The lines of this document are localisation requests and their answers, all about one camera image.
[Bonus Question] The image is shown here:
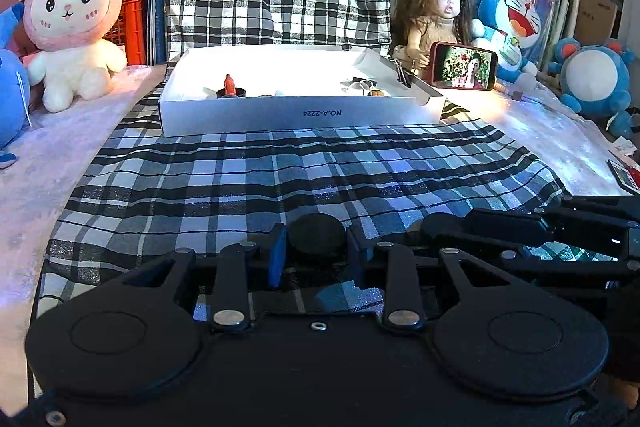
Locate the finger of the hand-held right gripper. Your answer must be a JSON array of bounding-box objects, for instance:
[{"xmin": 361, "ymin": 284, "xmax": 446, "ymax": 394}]
[
  {"xmin": 420, "ymin": 194, "xmax": 640, "ymax": 253},
  {"xmin": 492, "ymin": 247, "xmax": 640, "ymax": 303}
]

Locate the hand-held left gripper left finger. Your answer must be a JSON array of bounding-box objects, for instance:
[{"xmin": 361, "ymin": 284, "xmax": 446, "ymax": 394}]
[{"xmin": 117, "ymin": 222, "xmax": 291, "ymax": 333}]

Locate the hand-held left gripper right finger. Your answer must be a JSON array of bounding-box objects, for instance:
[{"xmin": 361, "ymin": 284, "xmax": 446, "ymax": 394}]
[{"xmin": 347, "ymin": 224, "xmax": 521, "ymax": 333}]

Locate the black round cap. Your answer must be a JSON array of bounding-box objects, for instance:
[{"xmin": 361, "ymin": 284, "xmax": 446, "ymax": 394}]
[{"xmin": 287, "ymin": 213, "xmax": 348, "ymax": 258}]

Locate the white cardboard box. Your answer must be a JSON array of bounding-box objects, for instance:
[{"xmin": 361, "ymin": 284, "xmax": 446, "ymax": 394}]
[{"xmin": 157, "ymin": 46, "xmax": 447, "ymax": 138}]

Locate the large black binder clip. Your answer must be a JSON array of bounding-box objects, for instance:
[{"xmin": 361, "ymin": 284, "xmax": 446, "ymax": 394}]
[{"xmin": 341, "ymin": 78, "xmax": 378, "ymax": 95}]

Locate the black white plaid cloth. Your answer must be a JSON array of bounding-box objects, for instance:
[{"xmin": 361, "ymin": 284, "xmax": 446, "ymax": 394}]
[{"xmin": 32, "ymin": 57, "xmax": 573, "ymax": 323}]

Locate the small device at edge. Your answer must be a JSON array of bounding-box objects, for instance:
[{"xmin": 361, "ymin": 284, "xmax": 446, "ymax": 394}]
[{"xmin": 606, "ymin": 158, "xmax": 640, "ymax": 195}]

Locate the white paper slip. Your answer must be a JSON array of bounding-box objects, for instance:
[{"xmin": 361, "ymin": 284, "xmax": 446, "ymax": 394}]
[{"xmin": 607, "ymin": 137, "xmax": 640, "ymax": 155}]

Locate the red smartphone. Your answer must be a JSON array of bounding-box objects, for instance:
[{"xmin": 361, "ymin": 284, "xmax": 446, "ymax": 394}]
[{"xmin": 430, "ymin": 41, "xmax": 498, "ymax": 92}]

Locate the round blue white plush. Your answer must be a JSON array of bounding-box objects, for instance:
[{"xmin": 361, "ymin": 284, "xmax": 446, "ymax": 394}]
[{"xmin": 547, "ymin": 37, "xmax": 637, "ymax": 138}]

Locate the small black binder clip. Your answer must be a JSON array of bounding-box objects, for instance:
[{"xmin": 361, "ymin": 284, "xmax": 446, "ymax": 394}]
[{"xmin": 392, "ymin": 59, "xmax": 413, "ymax": 88}]

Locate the blue robot cat plush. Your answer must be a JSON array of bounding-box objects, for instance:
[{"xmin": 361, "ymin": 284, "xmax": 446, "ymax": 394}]
[{"xmin": 470, "ymin": 0, "xmax": 543, "ymax": 84}]

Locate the brown cardboard box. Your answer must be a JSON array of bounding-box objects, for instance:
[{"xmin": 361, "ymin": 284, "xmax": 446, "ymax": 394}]
[{"xmin": 572, "ymin": 0, "xmax": 618, "ymax": 48}]

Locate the brown-haired doll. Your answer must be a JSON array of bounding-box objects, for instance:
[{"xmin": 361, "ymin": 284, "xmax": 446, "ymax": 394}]
[{"xmin": 390, "ymin": 0, "xmax": 476, "ymax": 84}]

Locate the red plastic crate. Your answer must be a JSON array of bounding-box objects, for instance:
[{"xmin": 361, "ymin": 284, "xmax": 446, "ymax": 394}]
[{"xmin": 102, "ymin": 0, "xmax": 148, "ymax": 66}]

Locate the blue spotted plush toy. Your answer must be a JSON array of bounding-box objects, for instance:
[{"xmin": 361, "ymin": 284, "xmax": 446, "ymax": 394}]
[{"xmin": 0, "ymin": 2, "xmax": 31, "ymax": 170}]

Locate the pink white rabbit plush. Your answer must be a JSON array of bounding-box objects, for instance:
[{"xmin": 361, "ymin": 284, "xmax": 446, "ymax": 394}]
[{"xmin": 22, "ymin": 0, "xmax": 138, "ymax": 114}]

